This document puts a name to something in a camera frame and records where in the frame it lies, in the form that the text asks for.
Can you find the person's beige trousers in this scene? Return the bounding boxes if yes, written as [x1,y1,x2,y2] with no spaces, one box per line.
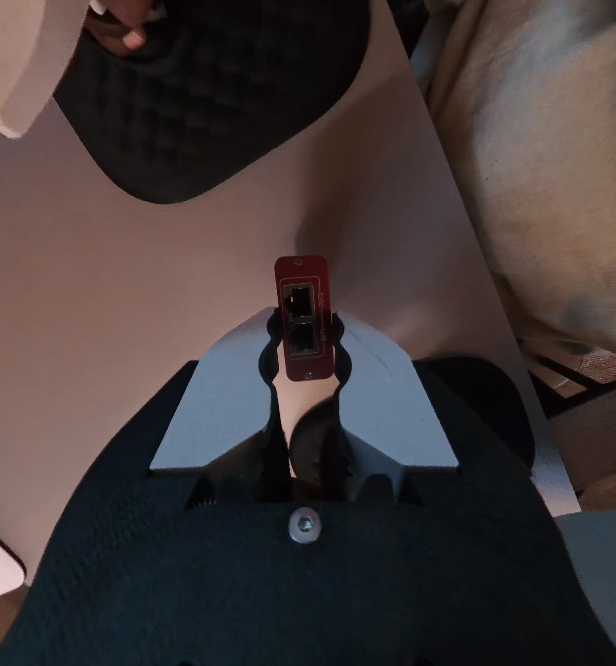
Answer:
[411,0,616,375]

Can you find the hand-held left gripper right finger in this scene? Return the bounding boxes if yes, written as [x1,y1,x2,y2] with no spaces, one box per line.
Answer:
[333,311,460,502]

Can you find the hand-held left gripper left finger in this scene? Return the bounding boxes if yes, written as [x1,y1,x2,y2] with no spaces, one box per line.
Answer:
[150,307,292,501]

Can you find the red port module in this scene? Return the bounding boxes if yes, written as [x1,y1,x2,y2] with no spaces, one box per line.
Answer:
[275,255,337,382]

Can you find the person's right hand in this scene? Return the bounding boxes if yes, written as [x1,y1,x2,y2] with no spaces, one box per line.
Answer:
[90,0,165,57]

